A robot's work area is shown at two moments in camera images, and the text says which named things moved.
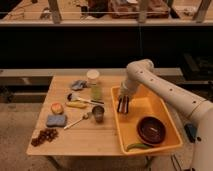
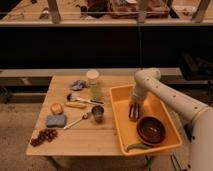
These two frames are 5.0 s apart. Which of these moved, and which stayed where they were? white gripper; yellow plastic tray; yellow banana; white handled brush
Moved: white gripper
Stayed: yellow plastic tray; white handled brush; yellow banana
